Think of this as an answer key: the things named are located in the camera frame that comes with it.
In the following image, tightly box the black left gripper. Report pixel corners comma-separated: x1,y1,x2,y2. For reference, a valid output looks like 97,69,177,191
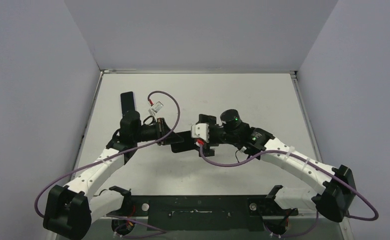
134,117,184,146

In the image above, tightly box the black phone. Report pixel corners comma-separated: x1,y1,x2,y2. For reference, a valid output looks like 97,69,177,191
120,91,136,115

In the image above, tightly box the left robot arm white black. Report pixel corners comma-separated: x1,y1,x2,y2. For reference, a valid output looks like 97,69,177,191
43,110,184,240

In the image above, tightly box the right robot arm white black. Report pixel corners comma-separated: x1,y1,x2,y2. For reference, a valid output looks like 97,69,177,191
190,109,356,223

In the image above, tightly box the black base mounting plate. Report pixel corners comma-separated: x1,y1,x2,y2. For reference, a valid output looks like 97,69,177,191
128,195,275,232

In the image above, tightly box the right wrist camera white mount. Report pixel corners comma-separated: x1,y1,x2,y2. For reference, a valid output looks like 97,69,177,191
190,123,209,143

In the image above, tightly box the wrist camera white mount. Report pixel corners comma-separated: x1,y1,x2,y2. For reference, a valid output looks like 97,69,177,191
190,123,209,143
148,99,164,118

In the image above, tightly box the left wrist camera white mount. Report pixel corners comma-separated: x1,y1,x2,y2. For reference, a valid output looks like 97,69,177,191
148,99,164,118

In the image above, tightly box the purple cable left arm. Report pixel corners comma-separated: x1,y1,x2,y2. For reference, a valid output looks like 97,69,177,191
34,90,181,220

